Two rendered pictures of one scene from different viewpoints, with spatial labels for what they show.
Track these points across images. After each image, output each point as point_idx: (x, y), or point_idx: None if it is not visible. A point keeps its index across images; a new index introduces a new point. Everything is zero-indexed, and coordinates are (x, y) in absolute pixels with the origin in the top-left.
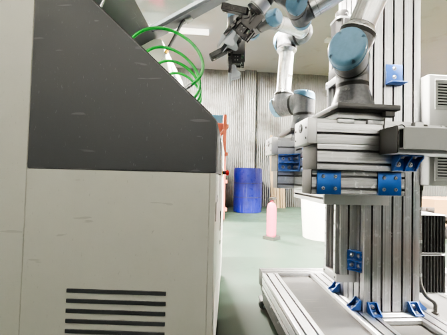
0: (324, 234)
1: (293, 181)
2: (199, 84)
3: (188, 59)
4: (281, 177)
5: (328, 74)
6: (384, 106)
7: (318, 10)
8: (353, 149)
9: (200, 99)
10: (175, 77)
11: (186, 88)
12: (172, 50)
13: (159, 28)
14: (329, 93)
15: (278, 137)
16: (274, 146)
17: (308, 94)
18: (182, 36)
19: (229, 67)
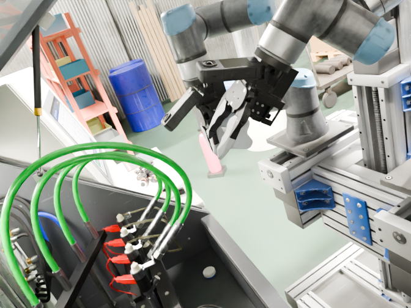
0: (378, 260)
1: (318, 209)
2: (176, 194)
3: (136, 161)
4: (304, 214)
5: (353, 62)
6: None
7: (383, 14)
8: None
9: (159, 180)
10: (52, 113)
11: (175, 234)
12: (95, 159)
13: (63, 154)
14: (358, 92)
15: (286, 167)
16: (287, 183)
17: (308, 82)
18: (123, 149)
19: (215, 137)
